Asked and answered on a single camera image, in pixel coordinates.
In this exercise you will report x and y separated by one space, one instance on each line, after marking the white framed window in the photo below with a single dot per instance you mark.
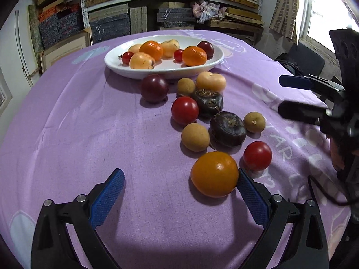
5 95
328 11

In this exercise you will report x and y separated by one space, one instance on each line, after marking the pink cloth bundle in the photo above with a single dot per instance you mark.
207 11

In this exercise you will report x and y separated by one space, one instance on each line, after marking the stack of blue floral boxes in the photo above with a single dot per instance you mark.
60 26

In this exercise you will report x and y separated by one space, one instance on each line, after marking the orange tomato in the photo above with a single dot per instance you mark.
214 174

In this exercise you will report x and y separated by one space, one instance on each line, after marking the purple printed tablecloth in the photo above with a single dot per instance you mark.
84 131

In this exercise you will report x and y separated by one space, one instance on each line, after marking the stack of dark flat boxes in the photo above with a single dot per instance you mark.
175 15

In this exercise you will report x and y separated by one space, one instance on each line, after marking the black chair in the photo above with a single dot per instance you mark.
305 58

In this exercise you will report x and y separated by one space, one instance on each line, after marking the small orange mandarin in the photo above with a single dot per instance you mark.
195 56

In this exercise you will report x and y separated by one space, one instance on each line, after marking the brick pattern curtain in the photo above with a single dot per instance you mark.
289 8

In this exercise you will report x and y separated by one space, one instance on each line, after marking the pale peach lumpy fruit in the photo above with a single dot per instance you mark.
211 81

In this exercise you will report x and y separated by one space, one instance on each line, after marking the brown longan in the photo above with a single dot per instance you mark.
254 122
195 137
186 87

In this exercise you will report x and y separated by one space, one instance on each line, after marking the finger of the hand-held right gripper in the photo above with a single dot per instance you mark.
300 110
294 81

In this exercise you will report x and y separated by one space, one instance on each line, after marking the green marbled board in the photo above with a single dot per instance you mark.
35 28

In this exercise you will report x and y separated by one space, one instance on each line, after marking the white oval plate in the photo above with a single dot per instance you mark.
174 71

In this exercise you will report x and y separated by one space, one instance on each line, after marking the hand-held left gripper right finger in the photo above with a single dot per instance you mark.
253 199

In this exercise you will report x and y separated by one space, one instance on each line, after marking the striped yellow pepino melon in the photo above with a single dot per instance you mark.
141 61

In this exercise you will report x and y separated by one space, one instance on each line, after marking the white door panel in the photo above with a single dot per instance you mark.
25 47

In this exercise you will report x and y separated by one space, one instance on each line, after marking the stack of dark grey boxes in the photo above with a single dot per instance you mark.
109 23

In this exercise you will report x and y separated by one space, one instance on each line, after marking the small pale yellow fruit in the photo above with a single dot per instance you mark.
134 49

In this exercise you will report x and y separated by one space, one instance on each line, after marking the dark brown water chestnut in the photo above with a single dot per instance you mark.
207 103
227 129

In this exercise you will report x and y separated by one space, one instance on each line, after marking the metal shelving rack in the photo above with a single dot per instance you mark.
83 5

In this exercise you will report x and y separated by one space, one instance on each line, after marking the dark red plum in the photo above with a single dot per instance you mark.
205 49
154 88

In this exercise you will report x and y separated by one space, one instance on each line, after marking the large pale yellow fruit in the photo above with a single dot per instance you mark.
169 49

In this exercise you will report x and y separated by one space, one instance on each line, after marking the stack of wooden frames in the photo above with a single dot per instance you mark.
241 14

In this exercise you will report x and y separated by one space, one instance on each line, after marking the upright woven panel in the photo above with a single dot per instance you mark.
138 19

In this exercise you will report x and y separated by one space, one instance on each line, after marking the large orange mandarin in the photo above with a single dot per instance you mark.
151 50

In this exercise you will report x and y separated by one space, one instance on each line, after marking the cardboard framed box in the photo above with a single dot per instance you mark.
64 50

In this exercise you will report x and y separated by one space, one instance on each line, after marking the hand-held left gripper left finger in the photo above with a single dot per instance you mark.
108 199

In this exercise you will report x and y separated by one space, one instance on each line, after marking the small red cherry tomato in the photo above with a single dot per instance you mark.
179 55

